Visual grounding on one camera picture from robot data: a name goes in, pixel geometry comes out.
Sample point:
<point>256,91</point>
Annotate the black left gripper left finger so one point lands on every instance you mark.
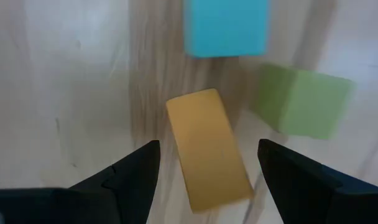
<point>130,193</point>

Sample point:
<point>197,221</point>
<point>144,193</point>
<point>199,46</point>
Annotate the orange rectangular foam block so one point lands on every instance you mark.
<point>207,149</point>

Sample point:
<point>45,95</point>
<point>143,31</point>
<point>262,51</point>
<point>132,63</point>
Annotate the blue foam cube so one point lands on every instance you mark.
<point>226,28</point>

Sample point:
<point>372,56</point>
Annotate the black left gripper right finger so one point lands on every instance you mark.
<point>294,186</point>

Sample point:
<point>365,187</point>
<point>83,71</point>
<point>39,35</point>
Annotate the green foam cube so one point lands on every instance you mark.
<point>304,102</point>

